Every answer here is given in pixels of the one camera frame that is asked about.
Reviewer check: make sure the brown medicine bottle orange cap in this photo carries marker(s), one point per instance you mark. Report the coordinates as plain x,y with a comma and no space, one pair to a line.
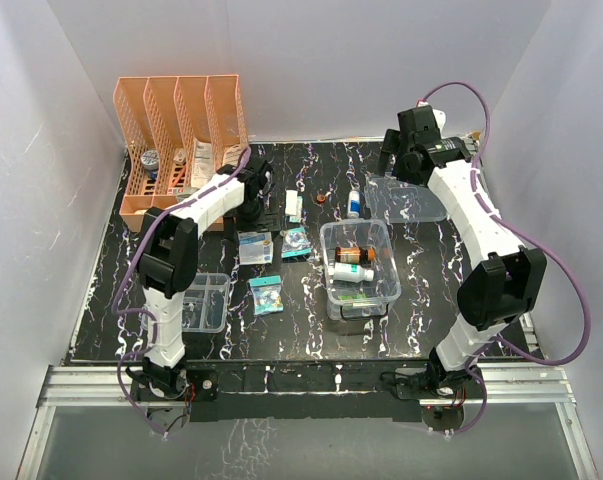
355,255

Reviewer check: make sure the white blue bandage roll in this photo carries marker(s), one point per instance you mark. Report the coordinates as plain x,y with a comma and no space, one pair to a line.
354,204

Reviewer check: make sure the round blue white tin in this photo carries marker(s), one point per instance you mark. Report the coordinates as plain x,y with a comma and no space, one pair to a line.
150,162

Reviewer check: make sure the aluminium frame rail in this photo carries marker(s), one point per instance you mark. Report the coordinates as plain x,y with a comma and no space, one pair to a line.
309,420

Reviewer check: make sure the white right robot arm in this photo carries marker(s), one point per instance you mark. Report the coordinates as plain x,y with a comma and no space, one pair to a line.
505,276

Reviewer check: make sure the orange plastic file organizer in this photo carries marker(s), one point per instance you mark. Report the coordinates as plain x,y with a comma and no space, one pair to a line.
168,114

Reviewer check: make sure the clear divided tray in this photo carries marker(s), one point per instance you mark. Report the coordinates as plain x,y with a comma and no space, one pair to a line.
205,304

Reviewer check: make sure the white gauze packet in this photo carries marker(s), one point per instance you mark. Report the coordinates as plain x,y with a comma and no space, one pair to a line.
293,206

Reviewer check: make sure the white green medicine bottle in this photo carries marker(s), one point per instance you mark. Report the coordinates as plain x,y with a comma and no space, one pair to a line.
350,273

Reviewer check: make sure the white paper packet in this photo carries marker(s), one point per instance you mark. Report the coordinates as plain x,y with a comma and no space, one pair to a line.
202,166

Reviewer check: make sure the white blue mask packet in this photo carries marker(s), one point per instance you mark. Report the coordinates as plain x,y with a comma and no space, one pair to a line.
255,248

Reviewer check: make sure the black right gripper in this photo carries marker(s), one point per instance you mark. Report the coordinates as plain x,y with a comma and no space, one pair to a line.
391,148

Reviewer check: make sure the green sachet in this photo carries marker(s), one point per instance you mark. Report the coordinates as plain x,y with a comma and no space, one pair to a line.
352,298

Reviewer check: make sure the clear plastic storage box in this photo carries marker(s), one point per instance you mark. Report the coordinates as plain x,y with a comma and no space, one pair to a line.
382,292

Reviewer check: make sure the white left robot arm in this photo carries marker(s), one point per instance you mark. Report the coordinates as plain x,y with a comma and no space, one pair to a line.
169,258

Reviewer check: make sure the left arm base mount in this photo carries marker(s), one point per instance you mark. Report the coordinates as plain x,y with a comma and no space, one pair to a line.
195,390

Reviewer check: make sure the beige blister pack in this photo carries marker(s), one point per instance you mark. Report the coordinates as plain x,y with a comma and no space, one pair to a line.
231,159

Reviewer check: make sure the teal bandage packet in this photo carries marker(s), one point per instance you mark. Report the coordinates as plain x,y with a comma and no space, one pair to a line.
266,292
295,243

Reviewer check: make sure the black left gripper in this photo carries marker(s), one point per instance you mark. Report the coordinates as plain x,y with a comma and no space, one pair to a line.
266,222

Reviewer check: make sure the white medicine box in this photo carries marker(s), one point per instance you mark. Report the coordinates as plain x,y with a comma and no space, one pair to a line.
184,193

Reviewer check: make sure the clear plastic box lid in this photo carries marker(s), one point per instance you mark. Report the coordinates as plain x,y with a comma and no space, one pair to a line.
397,202

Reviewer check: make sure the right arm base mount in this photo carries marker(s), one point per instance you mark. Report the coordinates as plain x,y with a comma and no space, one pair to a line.
433,381

